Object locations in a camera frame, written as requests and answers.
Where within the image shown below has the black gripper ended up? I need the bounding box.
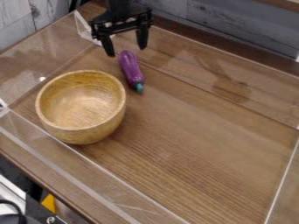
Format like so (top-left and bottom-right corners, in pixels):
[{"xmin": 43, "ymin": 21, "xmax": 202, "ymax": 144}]
[{"xmin": 89, "ymin": 6, "xmax": 154, "ymax": 57}]

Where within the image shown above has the black cable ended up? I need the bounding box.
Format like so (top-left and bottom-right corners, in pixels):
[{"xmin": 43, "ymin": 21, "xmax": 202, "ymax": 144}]
[{"xmin": 0, "ymin": 199, "xmax": 29, "ymax": 224}]

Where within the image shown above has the yellow sticker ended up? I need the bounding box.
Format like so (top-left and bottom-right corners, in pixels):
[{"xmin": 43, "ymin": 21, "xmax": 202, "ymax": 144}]
[{"xmin": 42, "ymin": 194, "xmax": 57, "ymax": 214}]

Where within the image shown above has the purple toy eggplant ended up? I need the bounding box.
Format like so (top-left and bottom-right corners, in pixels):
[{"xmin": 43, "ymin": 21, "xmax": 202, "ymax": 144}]
[{"xmin": 119, "ymin": 50, "xmax": 146, "ymax": 93}]

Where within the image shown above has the brown wooden bowl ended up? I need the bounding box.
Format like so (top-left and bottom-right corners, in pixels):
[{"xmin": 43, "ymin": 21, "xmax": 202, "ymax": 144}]
[{"xmin": 35, "ymin": 70, "xmax": 127, "ymax": 144}]

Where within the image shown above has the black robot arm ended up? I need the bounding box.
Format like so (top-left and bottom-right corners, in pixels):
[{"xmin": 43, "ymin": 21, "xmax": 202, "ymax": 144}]
[{"xmin": 89, "ymin": 0, "xmax": 154, "ymax": 57}]

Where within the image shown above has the black metal base plate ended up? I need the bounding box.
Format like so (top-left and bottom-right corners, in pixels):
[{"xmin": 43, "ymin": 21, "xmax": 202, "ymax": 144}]
[{"xmin": 24, "ymin": 194, "xmax": 85, "ymax": 224}]

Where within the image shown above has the clear acrylic tray wall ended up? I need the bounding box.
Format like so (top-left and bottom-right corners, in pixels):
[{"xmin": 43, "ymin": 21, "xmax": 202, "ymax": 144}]
[{"xmin": 0, "ymin": 12, "xmax": 299, "ymax": 224}]

